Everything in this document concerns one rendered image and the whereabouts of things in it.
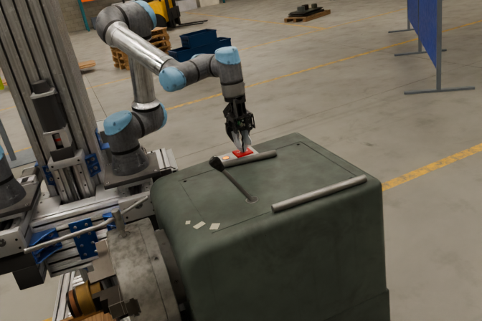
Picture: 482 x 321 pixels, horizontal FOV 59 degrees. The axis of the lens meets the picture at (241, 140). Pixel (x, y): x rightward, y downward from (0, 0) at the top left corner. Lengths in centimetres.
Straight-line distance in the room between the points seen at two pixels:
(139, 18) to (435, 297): 211
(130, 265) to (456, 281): 209
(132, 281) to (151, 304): 8
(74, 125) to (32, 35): 38
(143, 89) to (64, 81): 33
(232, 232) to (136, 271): 27
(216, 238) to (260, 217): 13
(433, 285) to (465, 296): 17
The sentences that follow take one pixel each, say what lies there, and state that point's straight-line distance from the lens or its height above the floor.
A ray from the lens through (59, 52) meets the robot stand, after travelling 187.
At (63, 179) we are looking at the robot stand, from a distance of 194.
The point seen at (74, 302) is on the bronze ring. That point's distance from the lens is 132.
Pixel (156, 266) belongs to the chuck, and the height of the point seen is 118.
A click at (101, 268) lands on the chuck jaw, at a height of 114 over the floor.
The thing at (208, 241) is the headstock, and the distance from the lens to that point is 109.
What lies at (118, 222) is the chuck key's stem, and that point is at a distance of 121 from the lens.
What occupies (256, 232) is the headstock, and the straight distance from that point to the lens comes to 111.
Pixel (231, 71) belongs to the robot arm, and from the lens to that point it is 136.
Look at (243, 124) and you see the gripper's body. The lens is 141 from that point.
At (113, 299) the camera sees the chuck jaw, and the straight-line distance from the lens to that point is 124.
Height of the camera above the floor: 187
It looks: 22 degrees down
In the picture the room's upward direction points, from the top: 10 degrees counter-clockwise
